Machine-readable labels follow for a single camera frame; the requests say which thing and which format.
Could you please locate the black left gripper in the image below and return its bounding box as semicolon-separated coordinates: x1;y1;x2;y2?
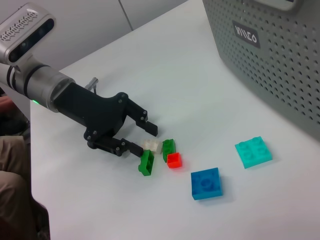
53;82;159;159

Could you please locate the white toy brick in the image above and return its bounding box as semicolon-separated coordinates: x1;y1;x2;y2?
142;138;162;155

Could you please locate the green sloped toy brick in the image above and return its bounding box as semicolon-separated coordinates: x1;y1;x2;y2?
161;138;176;163

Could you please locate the small red toy brick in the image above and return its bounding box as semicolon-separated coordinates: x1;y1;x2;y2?
166;151;183;170

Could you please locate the grey perforated plastic storage bin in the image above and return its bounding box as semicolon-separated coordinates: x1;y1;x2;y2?
201;0;320;148

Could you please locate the green notched toy brick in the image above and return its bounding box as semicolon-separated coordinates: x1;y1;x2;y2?
137;149;155;177

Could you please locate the blue square toy brick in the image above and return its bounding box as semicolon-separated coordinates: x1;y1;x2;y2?
190;167;224;201

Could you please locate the teal square toy brick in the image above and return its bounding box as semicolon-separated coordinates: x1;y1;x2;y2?
234;136;273;170

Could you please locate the person in khaki trousers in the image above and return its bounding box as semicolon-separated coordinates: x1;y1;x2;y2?
0;94;38;240

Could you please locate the left arm cable with plug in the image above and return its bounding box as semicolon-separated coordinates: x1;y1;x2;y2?
84;77;100;95

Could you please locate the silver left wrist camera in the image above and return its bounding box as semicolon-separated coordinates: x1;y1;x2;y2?
0;2;55;67

